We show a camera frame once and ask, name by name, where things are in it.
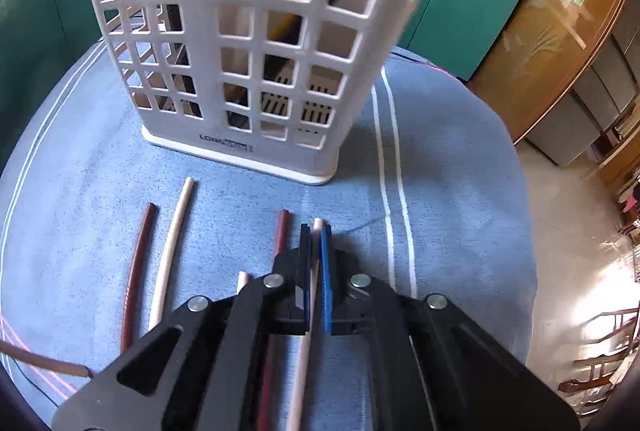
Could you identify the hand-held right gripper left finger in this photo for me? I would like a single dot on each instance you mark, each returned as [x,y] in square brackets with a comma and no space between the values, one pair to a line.
[303,261]

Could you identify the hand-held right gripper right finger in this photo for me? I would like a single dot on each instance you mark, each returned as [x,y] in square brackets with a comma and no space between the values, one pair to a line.
[326,271]

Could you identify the white plastic utensil basket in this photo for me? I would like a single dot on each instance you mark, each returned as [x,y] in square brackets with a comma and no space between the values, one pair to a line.
[300,171]

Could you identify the white chopstick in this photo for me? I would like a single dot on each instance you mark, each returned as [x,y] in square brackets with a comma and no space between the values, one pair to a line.
[167,271]
[242,283]
[300,381]

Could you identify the dark red chopstick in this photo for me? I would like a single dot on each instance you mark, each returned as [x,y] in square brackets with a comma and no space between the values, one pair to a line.
[282,231]
[136,281]

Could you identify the blue striped tablecloth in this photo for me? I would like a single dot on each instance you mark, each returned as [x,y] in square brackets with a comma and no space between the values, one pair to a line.
[450,211]

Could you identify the wooden chair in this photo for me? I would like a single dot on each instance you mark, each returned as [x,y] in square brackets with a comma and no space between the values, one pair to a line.
[600,361]

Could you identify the wooden framed glass door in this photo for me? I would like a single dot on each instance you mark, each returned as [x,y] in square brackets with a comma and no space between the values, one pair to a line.
[550,36]

